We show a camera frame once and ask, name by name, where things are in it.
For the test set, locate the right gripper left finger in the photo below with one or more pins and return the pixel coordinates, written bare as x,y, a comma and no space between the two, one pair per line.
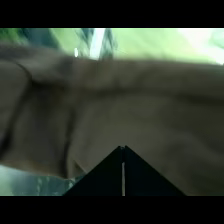
106,178

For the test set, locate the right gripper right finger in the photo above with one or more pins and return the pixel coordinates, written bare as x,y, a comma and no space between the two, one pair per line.
143,178

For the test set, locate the brown garment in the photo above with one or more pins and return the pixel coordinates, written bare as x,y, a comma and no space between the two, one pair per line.
133,100

